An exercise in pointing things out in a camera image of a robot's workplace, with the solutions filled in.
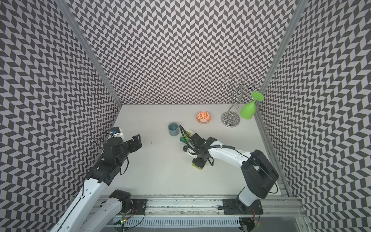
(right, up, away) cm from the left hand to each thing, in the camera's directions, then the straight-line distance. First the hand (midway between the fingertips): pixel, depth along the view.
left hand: (133, 139), depth 76 cm
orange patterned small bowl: (+40, +12, +32) cm, 53 cm away
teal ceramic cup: (+19, +4, +23) cm, 30 cm away
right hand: (+36, -16, +8) cm, 40 cm away
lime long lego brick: (+34, -19, +10) cm, 40 cm away
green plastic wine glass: (+65, +16, +8) cm, 68 cm away
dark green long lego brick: (+25, -3, +20) cm, 32 cm away
